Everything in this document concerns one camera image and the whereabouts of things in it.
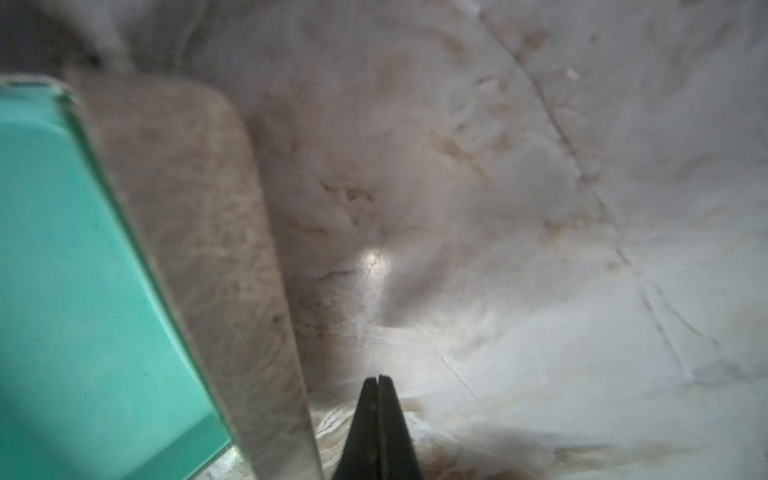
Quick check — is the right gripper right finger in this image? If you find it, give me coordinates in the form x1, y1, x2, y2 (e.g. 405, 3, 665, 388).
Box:
377, 375, 423, 480

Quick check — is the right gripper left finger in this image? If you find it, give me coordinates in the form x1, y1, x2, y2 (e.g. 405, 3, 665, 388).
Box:
333, 377, 378, 480

